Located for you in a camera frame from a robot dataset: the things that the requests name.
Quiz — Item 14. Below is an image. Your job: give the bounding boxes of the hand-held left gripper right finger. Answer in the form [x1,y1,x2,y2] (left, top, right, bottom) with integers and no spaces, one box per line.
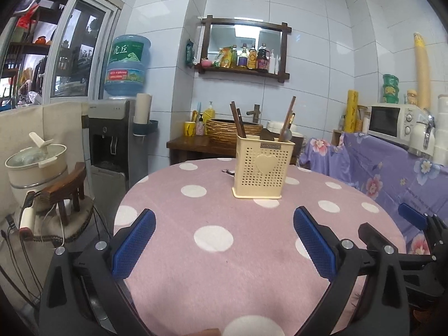
[293,206,410,336]

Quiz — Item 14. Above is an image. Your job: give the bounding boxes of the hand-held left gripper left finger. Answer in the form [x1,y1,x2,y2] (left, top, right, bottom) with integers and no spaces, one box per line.
[38,208,157,336]

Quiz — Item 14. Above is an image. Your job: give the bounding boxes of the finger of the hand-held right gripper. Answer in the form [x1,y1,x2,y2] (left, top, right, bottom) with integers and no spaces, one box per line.
[358,222,386,253]
[398,203,448,256]

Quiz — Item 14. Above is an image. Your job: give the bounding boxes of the cream plastic utensil holder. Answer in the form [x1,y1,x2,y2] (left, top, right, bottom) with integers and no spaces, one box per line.
[232,135,295,199]

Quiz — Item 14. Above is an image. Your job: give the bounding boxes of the wooden chopsticks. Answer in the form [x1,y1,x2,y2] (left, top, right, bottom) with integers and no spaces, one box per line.
[230,101,246,137]

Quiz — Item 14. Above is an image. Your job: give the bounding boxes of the purple floral cloth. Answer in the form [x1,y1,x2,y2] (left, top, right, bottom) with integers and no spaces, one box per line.
[299,131,448,256]

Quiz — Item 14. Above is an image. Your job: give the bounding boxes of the pink polka dot tablecloth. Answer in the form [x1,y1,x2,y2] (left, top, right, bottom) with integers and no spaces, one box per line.
[114,157,408,336]

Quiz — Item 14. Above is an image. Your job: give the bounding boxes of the wooden chair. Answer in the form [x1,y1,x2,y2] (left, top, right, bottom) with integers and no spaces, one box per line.
[35,162,96,244]

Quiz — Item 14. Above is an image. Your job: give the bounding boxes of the white stacked containers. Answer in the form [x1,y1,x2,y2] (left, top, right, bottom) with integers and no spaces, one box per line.
[434,94,448,167]

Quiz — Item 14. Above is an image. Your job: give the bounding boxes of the white microwave oven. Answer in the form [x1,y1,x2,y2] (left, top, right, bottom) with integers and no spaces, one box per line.
[367,103,422,144]

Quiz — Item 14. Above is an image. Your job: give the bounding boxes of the grey water dispenser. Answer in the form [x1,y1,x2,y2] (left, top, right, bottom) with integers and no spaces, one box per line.
[87,99,149,191]

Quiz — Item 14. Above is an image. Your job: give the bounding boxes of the dark wooden counter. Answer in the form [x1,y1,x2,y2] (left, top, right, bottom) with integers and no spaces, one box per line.
[167,136,239,165]

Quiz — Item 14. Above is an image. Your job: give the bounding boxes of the yellow foil roll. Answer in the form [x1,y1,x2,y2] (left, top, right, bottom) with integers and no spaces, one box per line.
[344,90,359,134]

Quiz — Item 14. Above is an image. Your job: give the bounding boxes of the white pot with lid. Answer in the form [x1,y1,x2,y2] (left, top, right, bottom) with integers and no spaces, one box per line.
[5,132,68,190]

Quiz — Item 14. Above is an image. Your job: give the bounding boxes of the stack of green cups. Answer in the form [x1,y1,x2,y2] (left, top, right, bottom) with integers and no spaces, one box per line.
[382,74,400,104]

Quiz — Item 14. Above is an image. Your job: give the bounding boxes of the woven basket sink basin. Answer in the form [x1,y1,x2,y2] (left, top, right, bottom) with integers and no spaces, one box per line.
[206,119,264,145]

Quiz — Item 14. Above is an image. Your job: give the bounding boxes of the tall cream paper roll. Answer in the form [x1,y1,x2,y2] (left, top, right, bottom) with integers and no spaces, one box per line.
[414,32,431,110]

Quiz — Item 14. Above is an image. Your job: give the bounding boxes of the blue water jug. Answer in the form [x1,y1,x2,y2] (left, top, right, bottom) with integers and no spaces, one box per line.
[104,34,152,99]

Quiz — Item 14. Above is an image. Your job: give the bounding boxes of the row of condiment bottles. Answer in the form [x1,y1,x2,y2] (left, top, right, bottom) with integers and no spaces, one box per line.
[213,43,281,75]

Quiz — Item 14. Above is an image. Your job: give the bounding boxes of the aluminium framed window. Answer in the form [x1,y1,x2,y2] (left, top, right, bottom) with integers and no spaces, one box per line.
[0,0,123,113]

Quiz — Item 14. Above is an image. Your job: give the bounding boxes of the white corded appliance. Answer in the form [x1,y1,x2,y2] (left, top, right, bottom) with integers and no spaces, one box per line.
[18,191,38,240]

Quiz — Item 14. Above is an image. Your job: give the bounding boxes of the wooden handled spoon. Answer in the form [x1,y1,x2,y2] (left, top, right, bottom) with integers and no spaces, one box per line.
[278,96,297,141]

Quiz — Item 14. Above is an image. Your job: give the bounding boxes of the wooden framed wall mirror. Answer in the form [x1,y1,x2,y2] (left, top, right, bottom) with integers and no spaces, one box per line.
[198,15,292,83]

